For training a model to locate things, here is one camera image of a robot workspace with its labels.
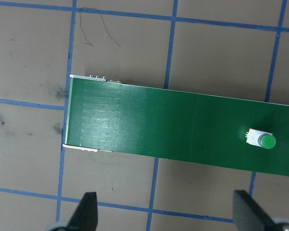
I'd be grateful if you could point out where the green push button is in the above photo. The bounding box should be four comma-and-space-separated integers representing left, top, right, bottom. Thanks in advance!
245, 128, 277, 150

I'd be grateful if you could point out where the green conveyor belt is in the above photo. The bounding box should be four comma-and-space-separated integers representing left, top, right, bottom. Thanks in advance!
62, 74, 289, 179

